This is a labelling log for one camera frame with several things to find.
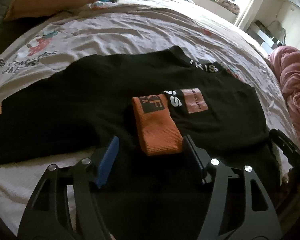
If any windowsill clutter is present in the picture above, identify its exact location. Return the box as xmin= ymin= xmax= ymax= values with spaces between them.
xmin=185 ymin=0 xmax=240 ymax=15

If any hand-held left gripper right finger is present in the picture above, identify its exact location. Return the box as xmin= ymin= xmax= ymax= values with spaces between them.
xmin=182 ymin=135 xmax=284 ymax=240

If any printed white bed sheet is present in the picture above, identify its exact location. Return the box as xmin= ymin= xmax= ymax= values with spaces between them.
xmin=0 ymin=0 xmax=300 ymax=233

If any person's right hand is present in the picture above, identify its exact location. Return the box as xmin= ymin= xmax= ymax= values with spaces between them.
xmin=281 ymin=173 xmax=294 ymax=188

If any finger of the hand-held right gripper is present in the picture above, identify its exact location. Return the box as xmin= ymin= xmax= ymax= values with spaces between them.
xmin=269 ymin=129 xmax=300 ymax=165

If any black sweater with orange cuffs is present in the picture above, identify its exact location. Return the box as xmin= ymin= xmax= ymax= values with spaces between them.
xmin=0 ymin=45 xmax=278 ymax=220

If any pink blanket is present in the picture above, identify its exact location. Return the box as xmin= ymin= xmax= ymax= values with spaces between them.
xmin=267 ymin=45 xmax=300 ymax=155

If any white cabinet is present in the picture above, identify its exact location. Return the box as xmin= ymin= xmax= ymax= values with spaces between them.
xmin=250 ymin=0 xmax=300 ymax=55

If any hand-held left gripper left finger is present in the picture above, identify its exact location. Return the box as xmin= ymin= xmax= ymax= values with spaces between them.
xmin=17 ymin=136 xmax=120 ymax=240

